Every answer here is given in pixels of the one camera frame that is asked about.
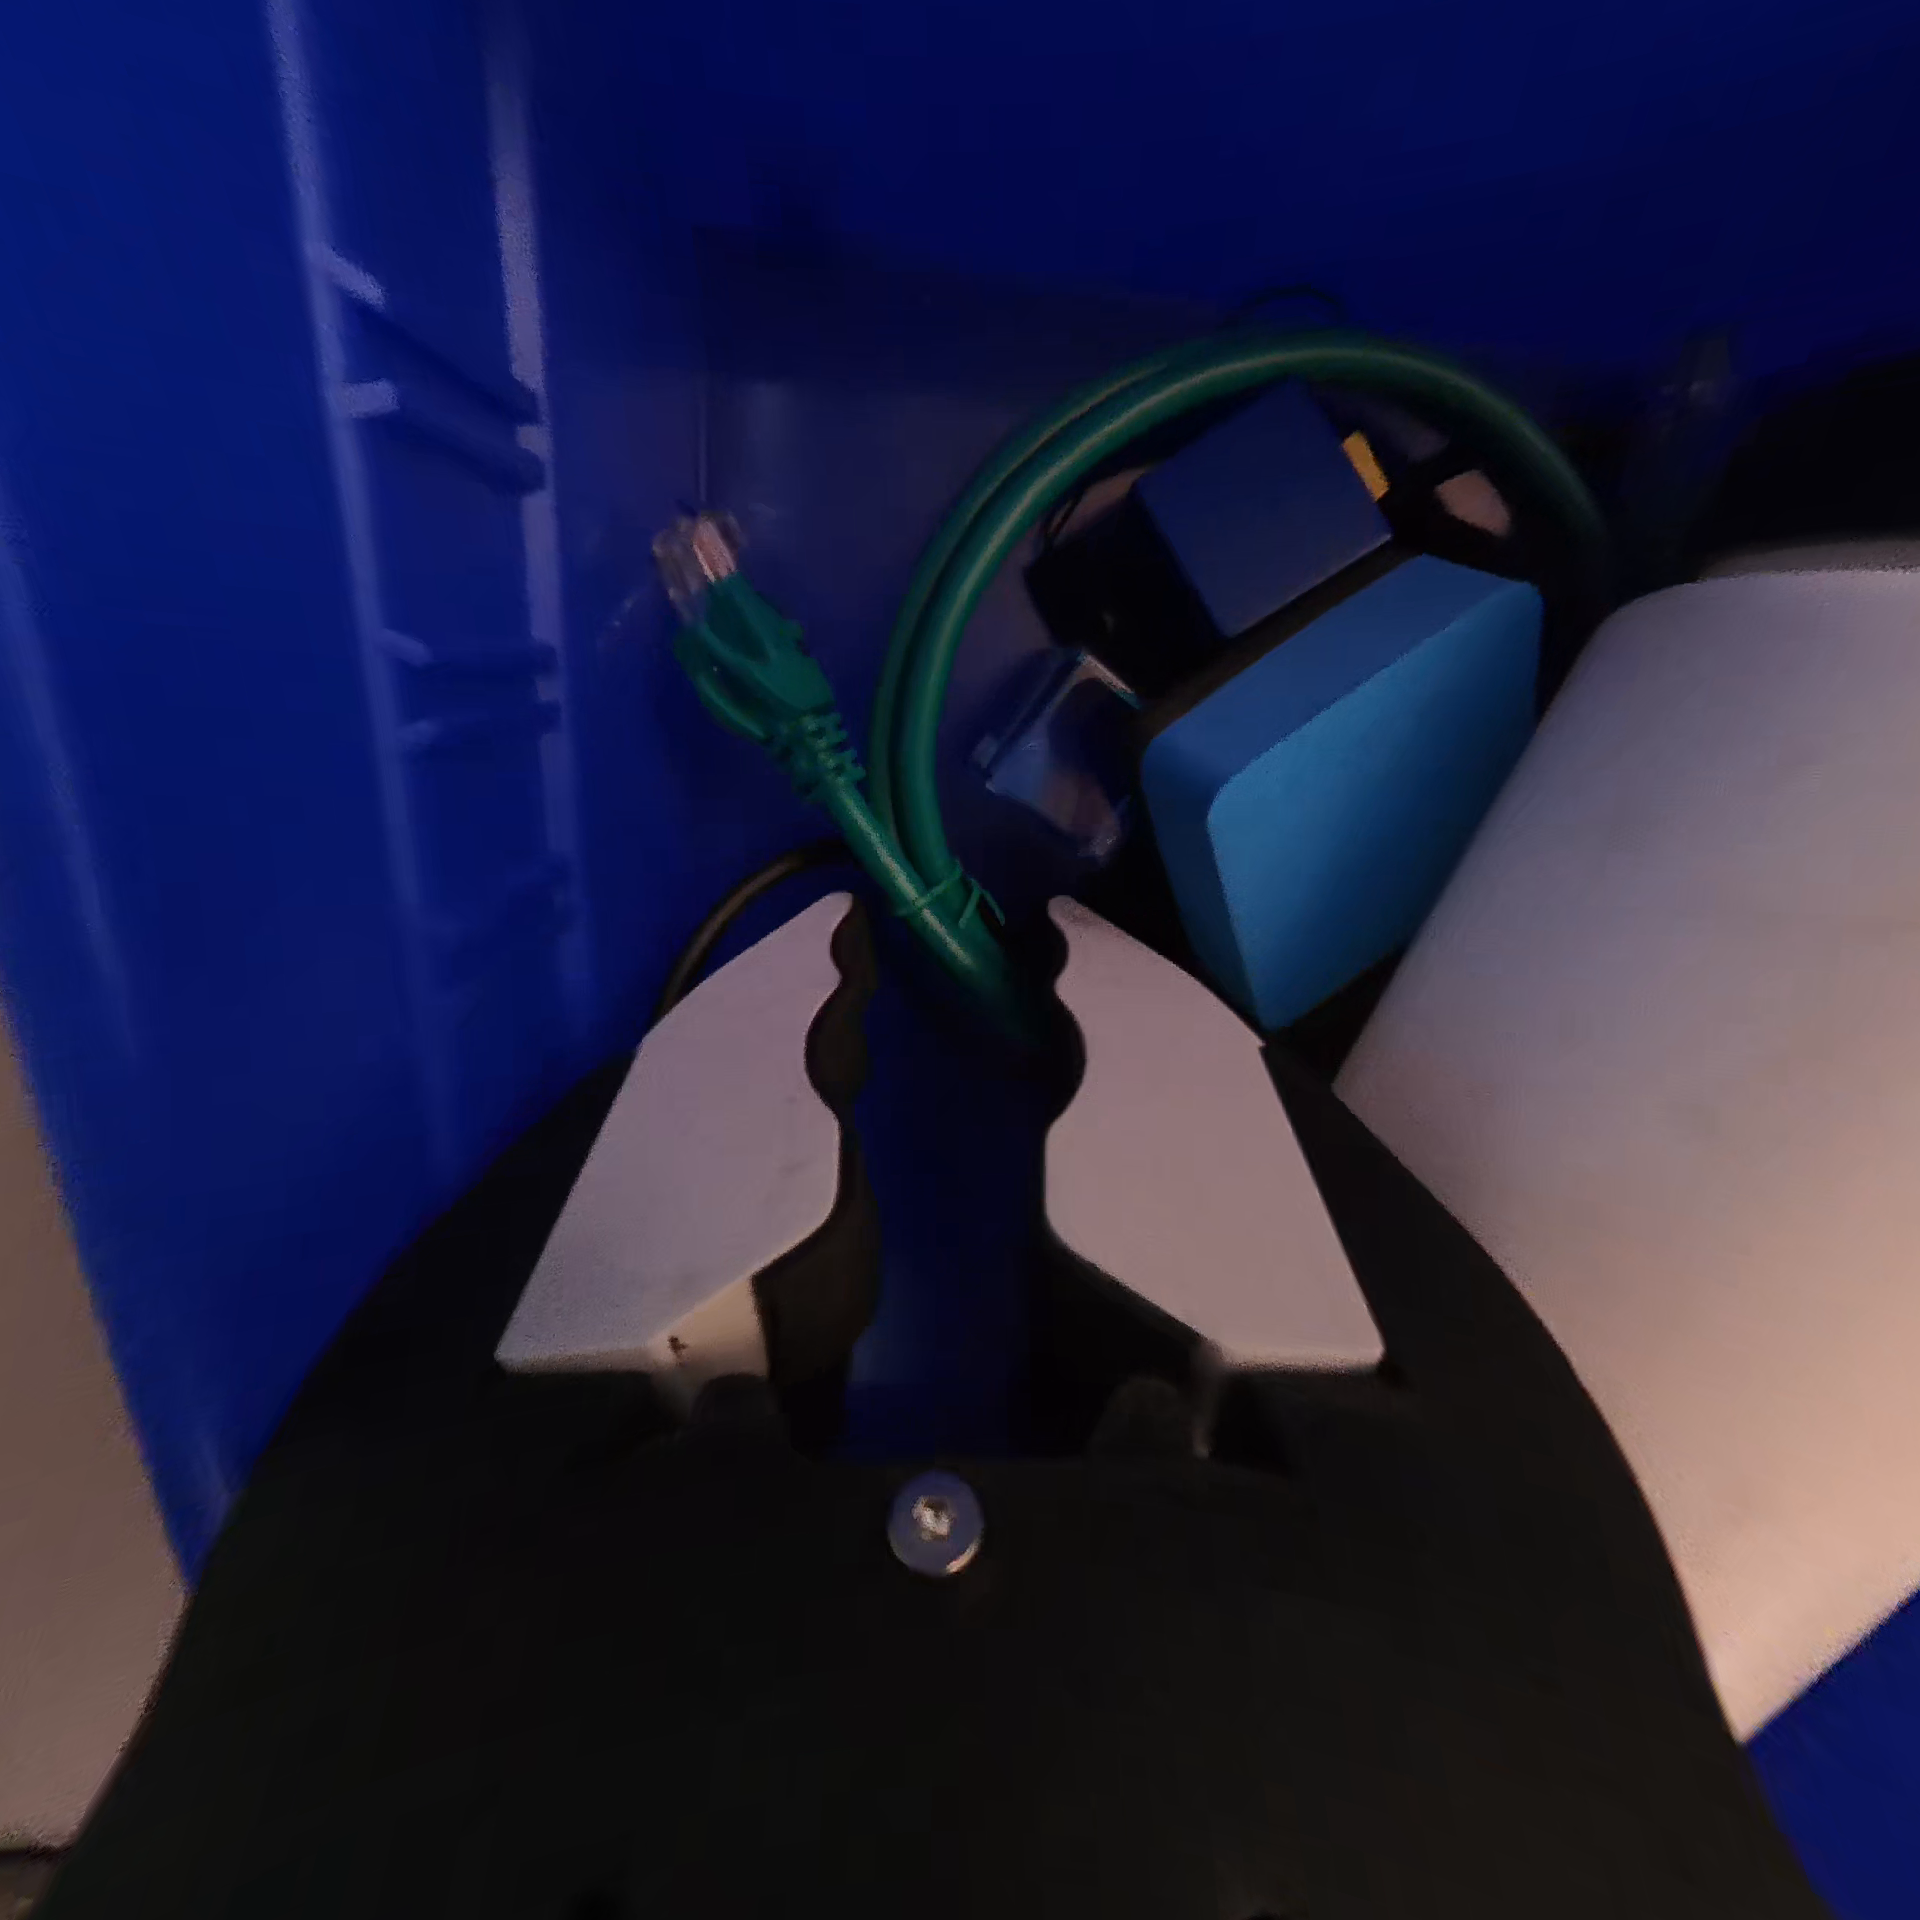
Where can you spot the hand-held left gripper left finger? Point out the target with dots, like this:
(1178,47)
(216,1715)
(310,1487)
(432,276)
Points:
(695,1183)

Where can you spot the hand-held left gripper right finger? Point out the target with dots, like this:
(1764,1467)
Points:
(1205,1183)

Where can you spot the white round container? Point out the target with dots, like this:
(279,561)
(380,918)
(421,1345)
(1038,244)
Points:
(1649,979)

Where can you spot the blue plastic bin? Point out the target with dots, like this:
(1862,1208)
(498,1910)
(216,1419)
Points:
(224,600)

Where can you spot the light blue rounded block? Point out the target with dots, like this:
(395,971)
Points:
(1332,781)

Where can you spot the dark blue cube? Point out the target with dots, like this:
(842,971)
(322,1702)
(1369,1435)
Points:
(1261,514)

